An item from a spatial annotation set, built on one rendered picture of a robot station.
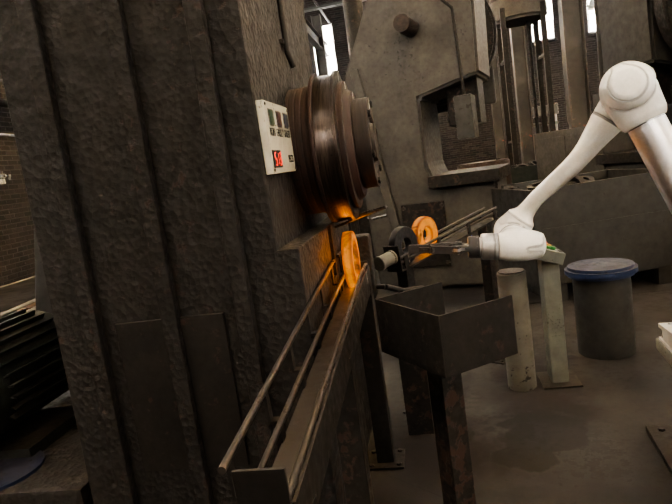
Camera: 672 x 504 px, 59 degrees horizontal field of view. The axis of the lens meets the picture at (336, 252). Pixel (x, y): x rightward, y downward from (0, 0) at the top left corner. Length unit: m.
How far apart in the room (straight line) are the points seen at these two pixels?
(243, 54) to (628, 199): 3.14
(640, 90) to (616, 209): 2.45
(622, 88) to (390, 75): 3.04
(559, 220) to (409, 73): 1.56
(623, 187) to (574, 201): 0.34
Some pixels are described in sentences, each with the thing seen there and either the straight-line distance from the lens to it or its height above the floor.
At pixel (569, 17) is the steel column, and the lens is 10.86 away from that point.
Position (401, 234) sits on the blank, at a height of 0.75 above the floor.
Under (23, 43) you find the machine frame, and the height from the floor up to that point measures 1.46.
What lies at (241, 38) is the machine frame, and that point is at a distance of 1.50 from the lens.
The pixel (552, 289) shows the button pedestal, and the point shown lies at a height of 0.42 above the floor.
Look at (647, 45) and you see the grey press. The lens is 5.21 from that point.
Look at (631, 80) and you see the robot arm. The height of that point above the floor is 1.17.
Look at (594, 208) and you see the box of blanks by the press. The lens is 4.08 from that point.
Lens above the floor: 1.06
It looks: 8 degrees down
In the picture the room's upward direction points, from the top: 8 degrees counter-clockwise
